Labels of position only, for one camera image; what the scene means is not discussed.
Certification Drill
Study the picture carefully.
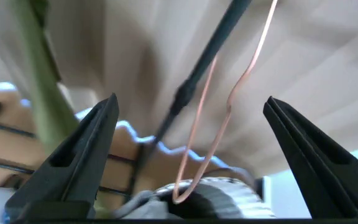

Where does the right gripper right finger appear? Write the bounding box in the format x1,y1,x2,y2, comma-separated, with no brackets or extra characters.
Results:
262,96,358,218

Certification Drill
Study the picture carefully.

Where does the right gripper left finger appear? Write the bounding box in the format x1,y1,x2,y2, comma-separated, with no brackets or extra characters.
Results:
4,92,120,220

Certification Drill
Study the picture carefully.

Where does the green printed t-shirt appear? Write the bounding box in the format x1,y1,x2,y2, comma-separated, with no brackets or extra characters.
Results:
9,0,81,155

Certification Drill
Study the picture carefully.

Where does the white laundry basket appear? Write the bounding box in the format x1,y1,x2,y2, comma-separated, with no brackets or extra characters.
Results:
152,175,277,219

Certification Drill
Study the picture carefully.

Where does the pink clothes hanger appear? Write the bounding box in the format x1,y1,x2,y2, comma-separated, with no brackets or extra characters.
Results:
172,0,279,205

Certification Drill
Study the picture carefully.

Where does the black clothes rack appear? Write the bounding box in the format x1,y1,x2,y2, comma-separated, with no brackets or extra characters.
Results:
0,0,254,200

